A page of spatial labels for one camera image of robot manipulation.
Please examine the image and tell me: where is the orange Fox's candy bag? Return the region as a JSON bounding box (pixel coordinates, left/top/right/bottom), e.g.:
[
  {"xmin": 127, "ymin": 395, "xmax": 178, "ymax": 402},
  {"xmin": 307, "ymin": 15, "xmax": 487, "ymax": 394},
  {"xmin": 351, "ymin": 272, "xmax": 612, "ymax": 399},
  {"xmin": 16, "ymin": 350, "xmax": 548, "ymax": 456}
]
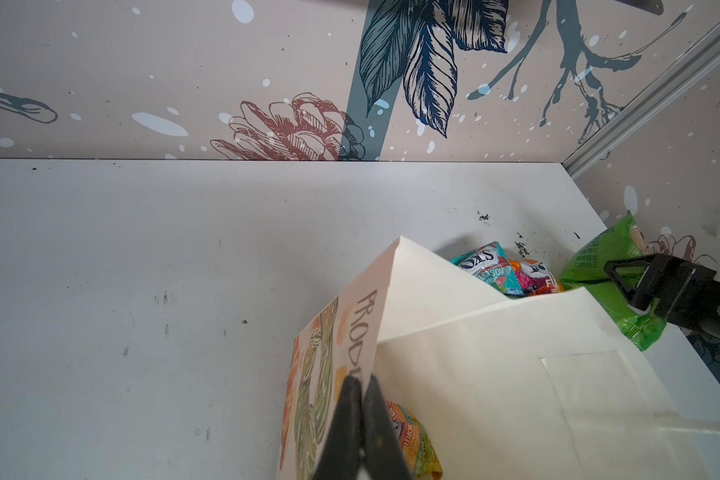
[{"xmin": 509, "ymin": 259, "xmax": 564, "ymax": 297}]

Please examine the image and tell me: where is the teal Fox's candy bag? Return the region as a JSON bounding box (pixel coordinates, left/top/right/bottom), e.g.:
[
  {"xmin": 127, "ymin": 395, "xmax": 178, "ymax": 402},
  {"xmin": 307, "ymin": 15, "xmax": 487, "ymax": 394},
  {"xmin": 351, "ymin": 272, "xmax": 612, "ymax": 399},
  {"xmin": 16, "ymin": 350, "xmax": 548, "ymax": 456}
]
[{"xmin": 450, "ymin": 241, "xmax": 525, "ymax": 298}]

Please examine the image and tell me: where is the green snack packet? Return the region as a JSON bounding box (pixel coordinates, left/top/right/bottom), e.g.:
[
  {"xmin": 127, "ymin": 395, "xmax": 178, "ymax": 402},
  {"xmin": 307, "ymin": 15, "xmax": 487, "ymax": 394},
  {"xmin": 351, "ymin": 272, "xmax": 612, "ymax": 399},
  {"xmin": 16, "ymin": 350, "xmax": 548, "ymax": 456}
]
[{"xmin": 560, "ymin": 213, "xmax": 666, "ymax": 351}]

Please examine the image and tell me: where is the beige paper bag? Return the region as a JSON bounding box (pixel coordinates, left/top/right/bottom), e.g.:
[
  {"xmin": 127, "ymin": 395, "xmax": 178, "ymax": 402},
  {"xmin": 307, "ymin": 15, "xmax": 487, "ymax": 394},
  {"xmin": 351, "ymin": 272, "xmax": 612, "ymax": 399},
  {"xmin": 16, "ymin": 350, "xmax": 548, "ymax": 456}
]
[{"xmin": 275, "ymin": 238, "xmax": 720, "ymax": 479}]

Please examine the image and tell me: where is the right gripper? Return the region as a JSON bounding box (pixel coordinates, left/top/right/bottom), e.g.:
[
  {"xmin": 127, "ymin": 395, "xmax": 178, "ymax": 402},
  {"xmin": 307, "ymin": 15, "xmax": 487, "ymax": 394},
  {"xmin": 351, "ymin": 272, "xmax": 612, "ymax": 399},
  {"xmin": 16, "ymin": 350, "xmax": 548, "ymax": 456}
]
[{"xmin": 604, "ymin": 254, "xmax": 720, "ymax": 339}]

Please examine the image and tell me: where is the small colourful candy packet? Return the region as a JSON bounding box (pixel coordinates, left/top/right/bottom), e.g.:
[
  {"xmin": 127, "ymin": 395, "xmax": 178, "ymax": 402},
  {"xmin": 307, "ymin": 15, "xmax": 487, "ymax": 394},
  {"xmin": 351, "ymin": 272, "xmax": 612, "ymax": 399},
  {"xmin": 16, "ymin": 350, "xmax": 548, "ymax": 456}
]
[{"xmin": 386, "ymin": 401, "xmax": 443, "ymax": 480}]

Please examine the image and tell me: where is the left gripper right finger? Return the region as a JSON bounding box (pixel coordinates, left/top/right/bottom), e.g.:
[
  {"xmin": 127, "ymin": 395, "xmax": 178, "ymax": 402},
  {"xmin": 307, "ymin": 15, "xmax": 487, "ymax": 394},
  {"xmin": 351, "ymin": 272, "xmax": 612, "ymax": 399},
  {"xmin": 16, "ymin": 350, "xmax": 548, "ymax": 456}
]
[{"xmin": 362, "ymin": 376, "xmax": 413, "ymax": 480}]

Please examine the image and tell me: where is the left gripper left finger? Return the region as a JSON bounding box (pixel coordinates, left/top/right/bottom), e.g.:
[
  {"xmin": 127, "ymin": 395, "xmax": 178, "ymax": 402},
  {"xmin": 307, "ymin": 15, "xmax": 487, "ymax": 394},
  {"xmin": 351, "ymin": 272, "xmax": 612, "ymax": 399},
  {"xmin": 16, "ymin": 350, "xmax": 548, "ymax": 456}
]
[{"xmin": 312, "ymin": 376, "xmax": 363, "ymax": 480}]

